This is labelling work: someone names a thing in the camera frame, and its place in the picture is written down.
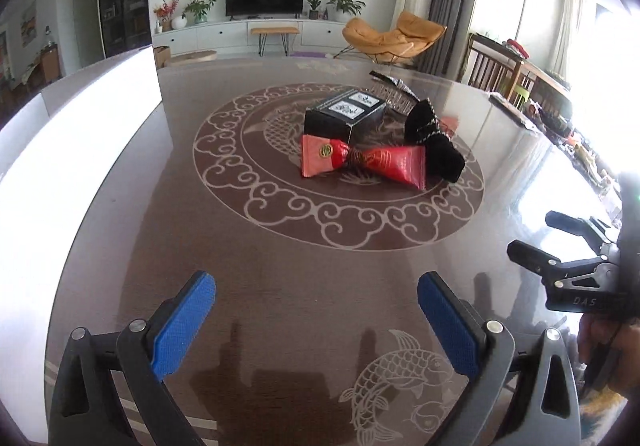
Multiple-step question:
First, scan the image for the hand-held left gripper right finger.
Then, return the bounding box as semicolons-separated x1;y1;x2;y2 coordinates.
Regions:
417;271;582;446

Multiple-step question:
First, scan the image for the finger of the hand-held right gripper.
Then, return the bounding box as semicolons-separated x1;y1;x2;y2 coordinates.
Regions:
506;240;616;287
545;211;621;252

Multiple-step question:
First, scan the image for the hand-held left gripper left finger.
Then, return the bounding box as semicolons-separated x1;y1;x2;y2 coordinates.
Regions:
48;270;217;446

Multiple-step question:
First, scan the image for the dark wooden desktop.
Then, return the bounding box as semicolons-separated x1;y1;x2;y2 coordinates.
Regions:
45;53;640;446

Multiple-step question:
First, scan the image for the person's right hand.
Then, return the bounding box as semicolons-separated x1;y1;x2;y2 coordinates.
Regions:
577;312;640;394

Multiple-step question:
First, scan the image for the cluttered wooden side table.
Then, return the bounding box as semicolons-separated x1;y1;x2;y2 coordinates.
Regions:
502;38;626;187

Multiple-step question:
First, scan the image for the black sock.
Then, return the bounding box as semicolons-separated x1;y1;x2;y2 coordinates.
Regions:
404;98;466;184

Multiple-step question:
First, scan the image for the red candy-shaped packet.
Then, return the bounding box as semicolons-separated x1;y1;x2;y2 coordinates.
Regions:
300;133;427;191

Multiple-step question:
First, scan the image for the wooden dining chair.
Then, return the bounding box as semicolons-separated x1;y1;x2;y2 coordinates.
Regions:
467;32;526;99

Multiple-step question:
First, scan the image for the sheer white window curtain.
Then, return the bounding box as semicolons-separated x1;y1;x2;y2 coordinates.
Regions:
550;0;593;77

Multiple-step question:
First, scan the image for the black box with white labels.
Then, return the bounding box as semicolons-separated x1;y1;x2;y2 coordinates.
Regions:
305;88;387;147

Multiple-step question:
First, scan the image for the white television cabinet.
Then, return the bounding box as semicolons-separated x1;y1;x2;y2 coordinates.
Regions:
152;18;361;58

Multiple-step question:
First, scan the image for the small wooden side cabinet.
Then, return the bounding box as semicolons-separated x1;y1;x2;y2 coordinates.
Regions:
39;43;63;82

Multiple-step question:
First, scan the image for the orange lounge chair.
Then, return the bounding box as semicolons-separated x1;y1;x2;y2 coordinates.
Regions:
342;10;447;64

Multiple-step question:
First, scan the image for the wooden bench with metal legs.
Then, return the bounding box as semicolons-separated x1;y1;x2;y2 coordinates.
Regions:
250;26;300;57

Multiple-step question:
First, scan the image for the red flower plant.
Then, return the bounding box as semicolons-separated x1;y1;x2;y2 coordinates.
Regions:
152;0;180;33

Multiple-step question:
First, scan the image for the green potted plant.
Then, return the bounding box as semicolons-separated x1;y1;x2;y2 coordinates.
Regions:
182;0;217;24

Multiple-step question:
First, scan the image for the large leafy potted plant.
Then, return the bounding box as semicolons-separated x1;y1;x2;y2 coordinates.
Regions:
326;0;367;23

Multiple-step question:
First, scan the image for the framed wall picture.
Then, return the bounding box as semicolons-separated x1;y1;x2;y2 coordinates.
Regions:
20;1;38;47

